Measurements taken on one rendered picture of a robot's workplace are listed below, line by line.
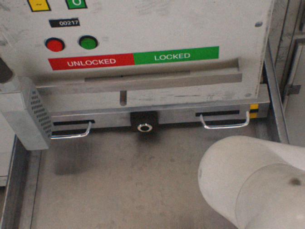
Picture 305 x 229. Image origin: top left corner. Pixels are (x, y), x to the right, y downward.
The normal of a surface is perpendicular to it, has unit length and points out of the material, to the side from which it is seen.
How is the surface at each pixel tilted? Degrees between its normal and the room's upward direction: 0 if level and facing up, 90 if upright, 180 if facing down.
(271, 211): 44
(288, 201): 23
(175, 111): 90
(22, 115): 90
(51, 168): 0
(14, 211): 90
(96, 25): 90
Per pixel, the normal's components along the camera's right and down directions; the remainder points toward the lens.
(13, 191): 1.00, -0.07
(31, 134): 0.02, 0.83
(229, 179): -0.85, -0.37
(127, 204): -0.09, -0.54
